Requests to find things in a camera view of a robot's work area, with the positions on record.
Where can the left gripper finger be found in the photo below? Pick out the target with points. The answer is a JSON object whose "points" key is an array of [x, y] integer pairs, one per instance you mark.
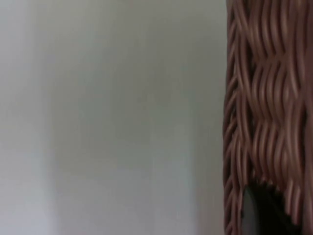
{"points": [[266, 215]]}

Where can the dark brown wicker basket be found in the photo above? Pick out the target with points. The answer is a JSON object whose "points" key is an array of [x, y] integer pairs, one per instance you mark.
{"points": [[269, 98]]}

